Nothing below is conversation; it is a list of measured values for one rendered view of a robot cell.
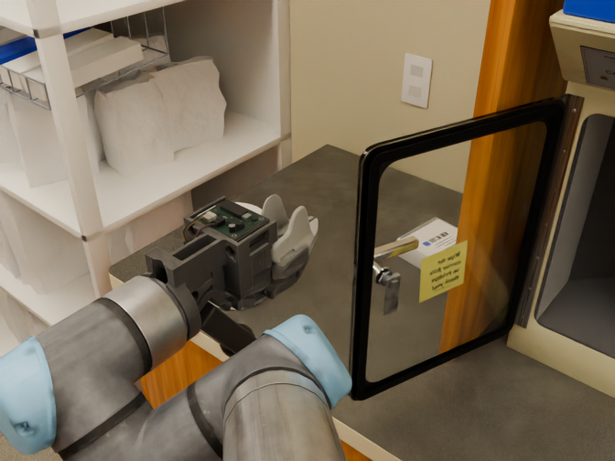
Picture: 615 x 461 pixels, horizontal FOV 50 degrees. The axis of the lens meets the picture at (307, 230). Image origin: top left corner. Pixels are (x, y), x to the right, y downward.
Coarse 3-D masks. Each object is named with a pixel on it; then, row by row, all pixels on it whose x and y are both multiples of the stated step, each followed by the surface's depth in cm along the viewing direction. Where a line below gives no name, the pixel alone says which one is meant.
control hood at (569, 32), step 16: (560, 16) 69; (576, 16) 68; (560, 32) 70; (576, 32) 69; (592, 32) 68; (608, 32) 66; (560, 48) 74; (576, 48) 72; (608, 48) 69; (560, 64) 77; (576, 64) 75; (576, 80) 79
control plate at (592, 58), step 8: (584, 48) 71; (592, 48) 70; (584, 56) 72; (592, 56) 72; (600, 56) 71; (608, 56) 70; (584, 64) 74; (592, 64) 73; (600, 64) 72; (608, 64) 72; (592, 72) 75; (600, 72) 74; (608, 72) 73; (592, 80) 77; (600, 80) 76; (608, 80) 75
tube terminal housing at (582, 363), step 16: (592, 96) 82; (608, 96) 80; (592, 112) 82; (608, 112) 81; (576, 144) 86; (560, 208) 91; (544, 272) 98; (528, 320) 103; (512, 336) 107; (528, 336) 105; (544, 336) 103; (560, 336) 101; (528, 352) 106; (544, 352) 104; (560, 352) 102; (576, 352) 100; (592, 352) 98; (560, 368) 103; (576, 368) 101; (592, 368) 99; (608, 368) 98; (592, 384) 101; (608, 384) 99
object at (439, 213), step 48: (384, 144) 71; (480, 144) 78; (528, 144) 82; (384, 192) 74; (432, 192) 78; (480, 192) 83; (528, 192) 88; (384, 240) 78; (432, 240) 83; (480, 240) 88; (384, 288) 83; (432, 288) 88; (480, 288) 93; (384, 336) 88; (432, 336) 93; (480, 336) 100
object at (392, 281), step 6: (384, 276) 81; (390, 276) 80; (396, 276) 80; (384, 282) 81; (390, 282) 80; (396, 282) 80; (390, 288) 80; (396, 288) 81; (390, 294) 81; (396, 294) 82; (384, 300) 81; (390, 300) 82; (396, 300) 83; (384, 306) 82; (390, 306) 83; (396, 306) 83; (384, 312) 83; (390, 312) 83
